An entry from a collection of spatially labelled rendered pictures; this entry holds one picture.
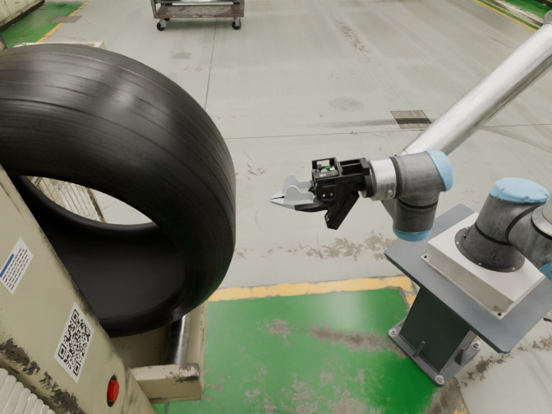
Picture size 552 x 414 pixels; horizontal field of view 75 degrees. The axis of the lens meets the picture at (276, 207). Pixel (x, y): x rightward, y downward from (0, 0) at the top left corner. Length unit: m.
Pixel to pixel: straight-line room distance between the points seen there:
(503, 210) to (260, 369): 1.20
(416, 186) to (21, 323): 0.68
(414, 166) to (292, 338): 1.28
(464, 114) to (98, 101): 0.76
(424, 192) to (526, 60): 0.37
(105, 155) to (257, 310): 1.53
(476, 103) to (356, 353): 1.29
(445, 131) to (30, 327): 0.87
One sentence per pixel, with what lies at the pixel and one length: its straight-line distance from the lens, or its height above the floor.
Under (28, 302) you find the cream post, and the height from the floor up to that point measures 1.34.
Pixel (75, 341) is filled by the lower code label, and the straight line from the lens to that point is 0.57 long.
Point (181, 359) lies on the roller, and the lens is 0.85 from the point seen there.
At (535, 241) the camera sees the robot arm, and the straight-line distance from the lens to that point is 1.24.
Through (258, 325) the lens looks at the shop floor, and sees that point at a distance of 1.92.
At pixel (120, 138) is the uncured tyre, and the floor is 1.41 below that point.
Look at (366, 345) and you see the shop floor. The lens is 1.92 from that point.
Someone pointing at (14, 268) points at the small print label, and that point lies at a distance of 0.45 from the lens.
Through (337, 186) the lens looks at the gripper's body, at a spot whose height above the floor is 1.21.
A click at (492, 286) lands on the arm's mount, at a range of 1.37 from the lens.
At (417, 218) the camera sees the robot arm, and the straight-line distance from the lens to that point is 0.85.
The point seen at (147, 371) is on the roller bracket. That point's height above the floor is 0.95.
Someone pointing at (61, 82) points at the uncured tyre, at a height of 1.46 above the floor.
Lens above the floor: 1.67
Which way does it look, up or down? 42 degrees down
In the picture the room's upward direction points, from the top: straight up
